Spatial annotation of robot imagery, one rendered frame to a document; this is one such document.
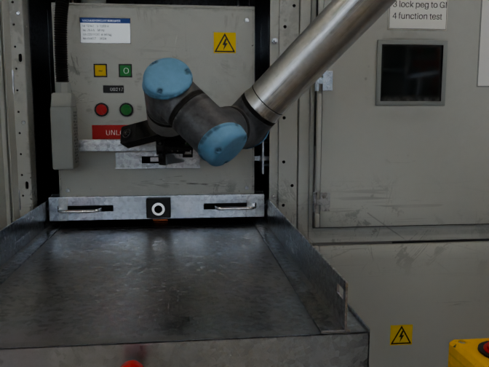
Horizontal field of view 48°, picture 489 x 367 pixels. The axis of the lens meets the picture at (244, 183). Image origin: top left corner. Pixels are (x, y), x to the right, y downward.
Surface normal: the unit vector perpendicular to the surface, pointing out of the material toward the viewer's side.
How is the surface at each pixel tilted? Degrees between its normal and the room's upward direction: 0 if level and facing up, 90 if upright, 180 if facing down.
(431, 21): 90
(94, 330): 0
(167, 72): 56
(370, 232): 90
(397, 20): 90
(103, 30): 90
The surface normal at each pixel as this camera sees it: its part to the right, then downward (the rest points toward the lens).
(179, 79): 0.04, -0.44
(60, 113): 0.11, 0.13
